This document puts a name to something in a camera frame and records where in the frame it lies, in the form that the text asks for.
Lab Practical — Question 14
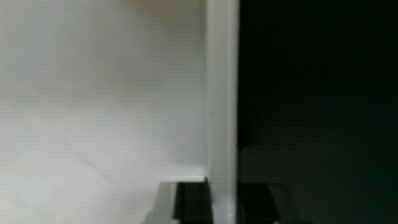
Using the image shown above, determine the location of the white square tabletop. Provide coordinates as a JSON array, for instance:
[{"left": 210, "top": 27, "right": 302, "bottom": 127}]
[{"left": 0, "top": 0, "right": 240, "bottom": 224}]

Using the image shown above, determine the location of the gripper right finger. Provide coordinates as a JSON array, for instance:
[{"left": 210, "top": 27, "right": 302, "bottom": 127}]
[{"left": 238, "top": 183, "right": 310, "bottom": 224}]

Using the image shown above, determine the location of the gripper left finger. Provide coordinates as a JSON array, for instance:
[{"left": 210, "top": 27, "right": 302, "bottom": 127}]
[{"left": 142, "top": 179, "right": 210, "bottom": 224}]

